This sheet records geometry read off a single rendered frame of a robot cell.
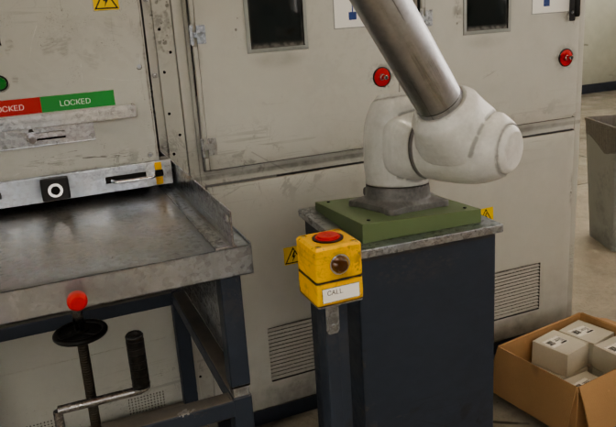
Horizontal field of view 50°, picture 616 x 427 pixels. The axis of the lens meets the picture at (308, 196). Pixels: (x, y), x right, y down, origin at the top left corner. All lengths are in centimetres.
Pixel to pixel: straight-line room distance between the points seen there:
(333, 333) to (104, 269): 40
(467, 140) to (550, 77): 104
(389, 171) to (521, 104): 87
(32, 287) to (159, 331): 86
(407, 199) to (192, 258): 59
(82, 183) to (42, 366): 58
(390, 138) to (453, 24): 70
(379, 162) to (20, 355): 108
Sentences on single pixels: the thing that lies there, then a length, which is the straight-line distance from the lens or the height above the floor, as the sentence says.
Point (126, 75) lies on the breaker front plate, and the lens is 162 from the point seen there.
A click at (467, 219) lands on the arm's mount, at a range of 158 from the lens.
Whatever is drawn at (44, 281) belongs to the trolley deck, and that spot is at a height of 85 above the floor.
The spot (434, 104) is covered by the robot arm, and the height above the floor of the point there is 106.
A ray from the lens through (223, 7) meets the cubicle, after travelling 183.
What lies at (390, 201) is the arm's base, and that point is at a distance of 156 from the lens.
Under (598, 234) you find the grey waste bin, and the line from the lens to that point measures 378.
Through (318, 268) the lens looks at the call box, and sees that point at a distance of 101.
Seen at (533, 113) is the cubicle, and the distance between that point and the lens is 237.
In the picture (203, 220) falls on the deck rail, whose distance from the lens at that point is 138.
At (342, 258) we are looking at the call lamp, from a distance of 102.
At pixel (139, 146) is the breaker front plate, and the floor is 97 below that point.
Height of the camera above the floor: 124
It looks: 15 degrees down
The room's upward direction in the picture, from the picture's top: 4 degrees counter-clockwise
